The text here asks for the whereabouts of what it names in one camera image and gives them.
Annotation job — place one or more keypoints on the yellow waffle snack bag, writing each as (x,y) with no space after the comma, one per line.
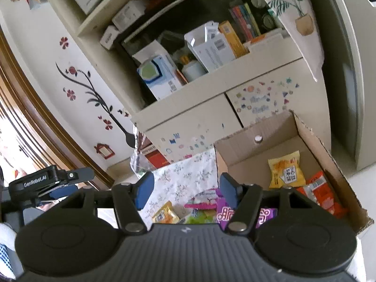
(166,215)

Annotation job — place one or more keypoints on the open cardboard box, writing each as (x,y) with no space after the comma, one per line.
(281,151)

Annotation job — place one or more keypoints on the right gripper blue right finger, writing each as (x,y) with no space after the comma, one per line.
(245,200)

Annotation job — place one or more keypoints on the white open paper box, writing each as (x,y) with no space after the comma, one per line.
(209,46)

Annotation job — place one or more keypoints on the plant print cloth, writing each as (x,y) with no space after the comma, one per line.
(298,18)

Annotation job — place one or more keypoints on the small white box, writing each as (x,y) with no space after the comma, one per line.
(129,14)

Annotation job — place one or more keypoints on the white round jar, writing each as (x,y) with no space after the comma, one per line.
(193,70)

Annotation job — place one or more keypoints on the orange slim box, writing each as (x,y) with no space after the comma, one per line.
(232,38)

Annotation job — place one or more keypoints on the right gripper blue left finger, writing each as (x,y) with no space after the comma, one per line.
(128,200)

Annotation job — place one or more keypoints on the blue white carton box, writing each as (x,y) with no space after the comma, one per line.
(161,76)

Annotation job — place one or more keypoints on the red gift box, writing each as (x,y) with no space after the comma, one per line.
(153,155)

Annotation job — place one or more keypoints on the clear plastic bag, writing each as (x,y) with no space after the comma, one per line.
(138,161)

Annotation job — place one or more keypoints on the pink green snack bag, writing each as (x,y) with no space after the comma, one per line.
(203,207)

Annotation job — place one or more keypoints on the wooden door frame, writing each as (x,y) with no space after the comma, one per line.
(54,145)

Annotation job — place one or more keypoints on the purple noodle snack bag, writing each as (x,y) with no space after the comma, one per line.
(224,212)

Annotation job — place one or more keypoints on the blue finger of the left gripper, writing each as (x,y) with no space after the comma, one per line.
(63,192)

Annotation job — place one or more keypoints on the red snack bag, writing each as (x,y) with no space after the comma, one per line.
(318,190)

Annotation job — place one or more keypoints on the colourful book stack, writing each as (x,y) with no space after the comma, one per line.
(245,20)

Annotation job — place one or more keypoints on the white refrigerator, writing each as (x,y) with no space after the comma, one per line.
(347,31)

